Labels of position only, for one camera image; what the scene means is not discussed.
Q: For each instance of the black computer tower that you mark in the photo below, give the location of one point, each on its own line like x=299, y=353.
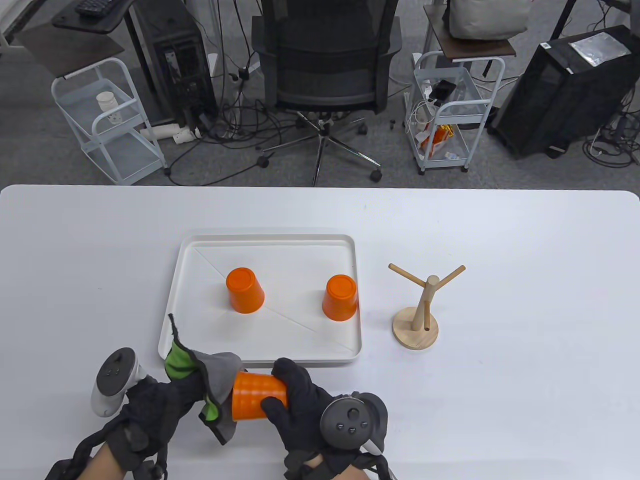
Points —
x=550, y=100
x=175, y=40

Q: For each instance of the silver foil bag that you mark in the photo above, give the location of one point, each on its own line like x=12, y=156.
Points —
x=599, y=49

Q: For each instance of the orange plastic cup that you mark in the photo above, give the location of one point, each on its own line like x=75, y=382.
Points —
x=255, y=395
x=341, y=297
x=245, y=292

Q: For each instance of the black desk leg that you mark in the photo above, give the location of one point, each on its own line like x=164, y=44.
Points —
x=565, y=20

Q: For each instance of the black keyboard shelf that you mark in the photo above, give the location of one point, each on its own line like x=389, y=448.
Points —
x=100, y=25

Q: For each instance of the person's left forearm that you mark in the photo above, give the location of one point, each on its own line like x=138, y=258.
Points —
x=107, y=465

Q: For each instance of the white plastic tray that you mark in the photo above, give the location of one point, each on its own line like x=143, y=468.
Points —
x=270, y=255

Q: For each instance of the beige fabric bag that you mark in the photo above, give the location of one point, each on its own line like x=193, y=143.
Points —
x=487, y=17

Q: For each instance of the person's right hand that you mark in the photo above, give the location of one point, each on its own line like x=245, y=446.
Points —
x=300, y=400

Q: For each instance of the wooden cup rack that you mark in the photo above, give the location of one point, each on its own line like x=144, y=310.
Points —
x=415, y=335

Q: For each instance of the grey and white controller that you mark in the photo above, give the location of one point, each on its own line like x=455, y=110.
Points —
x=347, y=420
x=116, y=372

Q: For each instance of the green hand towel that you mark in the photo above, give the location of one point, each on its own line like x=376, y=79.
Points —
x=220, y=370

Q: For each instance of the black office chair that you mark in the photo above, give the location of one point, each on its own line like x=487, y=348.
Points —
x=325, y=50

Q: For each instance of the black device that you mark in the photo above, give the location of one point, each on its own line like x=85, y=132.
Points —
x=443, y=90

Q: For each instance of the black keyboard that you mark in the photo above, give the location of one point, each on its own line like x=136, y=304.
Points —
x=94, y=7

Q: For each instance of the dark wooden side table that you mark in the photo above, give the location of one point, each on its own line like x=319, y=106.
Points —
x=480, y=49
x=65, y=52

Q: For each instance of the white rolling cart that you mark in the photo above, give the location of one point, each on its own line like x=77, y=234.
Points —
x=122, y=162
x=452, y=107

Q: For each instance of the grey and white left controller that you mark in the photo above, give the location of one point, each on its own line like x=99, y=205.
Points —
x=116, y=372

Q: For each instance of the person's left hand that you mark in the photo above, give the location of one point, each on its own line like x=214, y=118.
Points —
x=155, y=405

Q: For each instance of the white tube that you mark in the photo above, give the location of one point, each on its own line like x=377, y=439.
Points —
x=162, y=132

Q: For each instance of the orange snack packet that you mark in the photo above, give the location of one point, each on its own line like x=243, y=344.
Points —
x=436, y=141

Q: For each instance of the grey and white right controller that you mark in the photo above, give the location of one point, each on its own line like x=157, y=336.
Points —
x=347, y=420

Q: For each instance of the patterned paper cup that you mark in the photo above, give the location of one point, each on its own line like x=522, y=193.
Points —
x=115, y=118

